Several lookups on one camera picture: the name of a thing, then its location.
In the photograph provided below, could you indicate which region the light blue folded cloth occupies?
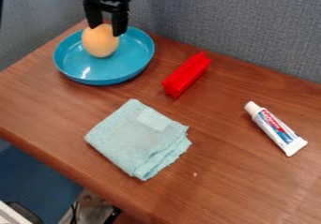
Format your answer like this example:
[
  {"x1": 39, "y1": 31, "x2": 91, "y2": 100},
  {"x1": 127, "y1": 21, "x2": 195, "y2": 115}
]
[{"x1": 84, "y1": 98, "x2": 191, "y2": 181}]

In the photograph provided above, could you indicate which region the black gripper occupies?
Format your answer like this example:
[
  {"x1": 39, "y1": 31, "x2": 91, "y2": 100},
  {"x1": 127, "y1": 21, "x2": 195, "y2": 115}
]
[{"x1": 83, "y1": 0, "x2": 131, "y2": 37}]

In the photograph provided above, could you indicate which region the red plastic block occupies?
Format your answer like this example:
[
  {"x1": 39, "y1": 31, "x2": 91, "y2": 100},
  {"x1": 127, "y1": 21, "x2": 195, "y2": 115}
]
[{"x1": 162, "y1": 52, "x2": 211, "y2": 98}]

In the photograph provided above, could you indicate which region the yellow orange foam ball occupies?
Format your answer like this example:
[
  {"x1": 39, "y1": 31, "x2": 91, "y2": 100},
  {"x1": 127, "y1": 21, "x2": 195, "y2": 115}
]
[{"x1": 82, "y1": 23, "x2": 119, "y2": 58}]

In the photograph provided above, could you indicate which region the white toothpaste tube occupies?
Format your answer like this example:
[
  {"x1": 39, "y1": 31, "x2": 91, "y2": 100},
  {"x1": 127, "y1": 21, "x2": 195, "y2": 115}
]
[{"x1": 245, "y1": 101, "x2": 309, "y2": 157}]

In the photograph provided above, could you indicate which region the grey object under table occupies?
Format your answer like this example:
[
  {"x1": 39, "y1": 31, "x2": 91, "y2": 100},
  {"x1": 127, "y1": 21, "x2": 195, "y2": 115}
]
[{"x1": 58, "y1": 189, "x2": 121, "y2": 224}]

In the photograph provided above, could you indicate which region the blue plate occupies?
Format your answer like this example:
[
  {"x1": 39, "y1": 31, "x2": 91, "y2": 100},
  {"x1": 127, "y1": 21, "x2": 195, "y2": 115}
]
[{"x1": 52, "y1": 26, "x2": 155, "y2": 86}]

